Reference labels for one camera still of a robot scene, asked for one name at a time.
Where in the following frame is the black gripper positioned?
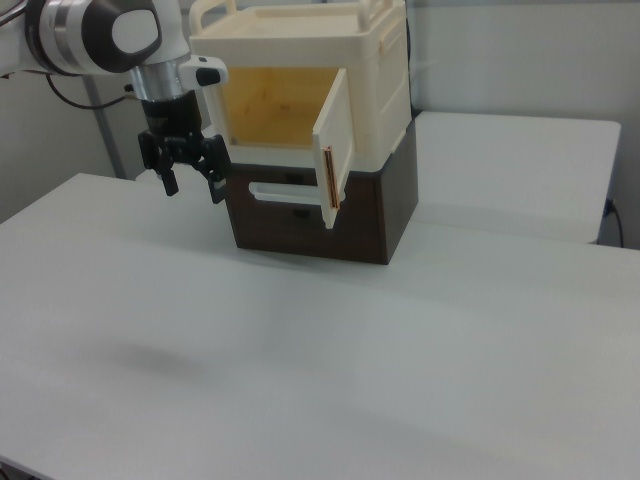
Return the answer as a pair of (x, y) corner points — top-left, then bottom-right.
(138, 96), (233, 205)

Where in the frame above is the cream cabinet door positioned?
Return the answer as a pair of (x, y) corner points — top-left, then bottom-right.
(311, 67), (358, 232)

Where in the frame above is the cream plastic cabinet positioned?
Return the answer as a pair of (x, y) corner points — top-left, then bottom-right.
(188, 0), (413, 172)

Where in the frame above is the dark brown drawer box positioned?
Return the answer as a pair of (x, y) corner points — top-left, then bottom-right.
(224, 117), (420, 266)

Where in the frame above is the white drawer handle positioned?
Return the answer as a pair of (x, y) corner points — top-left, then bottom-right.
(247, 180), (324, 206)

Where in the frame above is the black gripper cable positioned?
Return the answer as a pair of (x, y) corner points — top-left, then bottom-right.
(46, 73), (135, 110)

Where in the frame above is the copper door handle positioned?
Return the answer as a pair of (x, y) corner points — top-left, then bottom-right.
(323, 145), (344, 209)

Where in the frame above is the black wall cable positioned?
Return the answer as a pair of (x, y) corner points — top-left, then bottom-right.
(606, 198), (626, 248)

